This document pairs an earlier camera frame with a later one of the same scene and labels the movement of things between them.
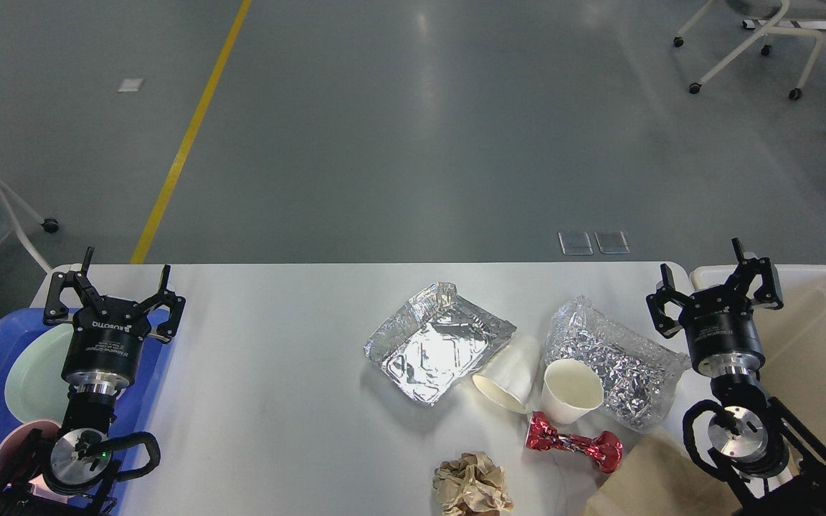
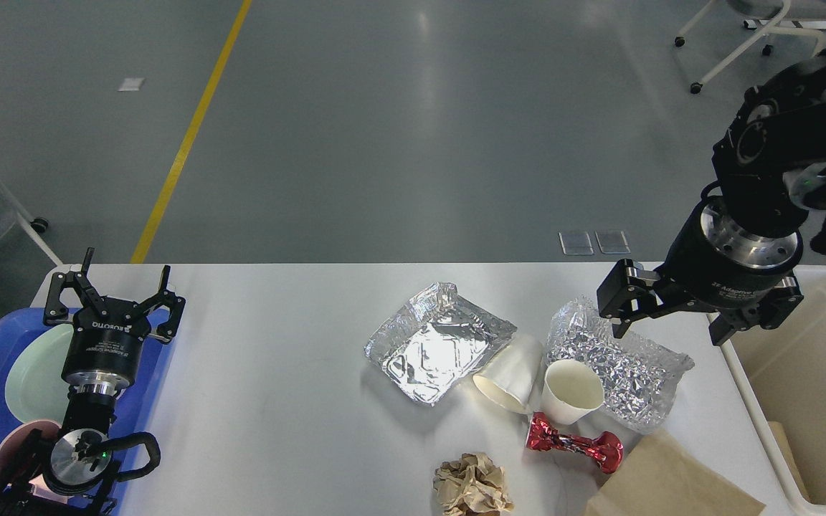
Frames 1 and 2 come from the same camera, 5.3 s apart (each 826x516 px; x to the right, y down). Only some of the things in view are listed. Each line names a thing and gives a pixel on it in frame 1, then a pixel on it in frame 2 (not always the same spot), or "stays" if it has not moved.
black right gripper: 719,322 -> 711,265
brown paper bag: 664,479 stays
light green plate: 35,390 stays
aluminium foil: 639,378 stays
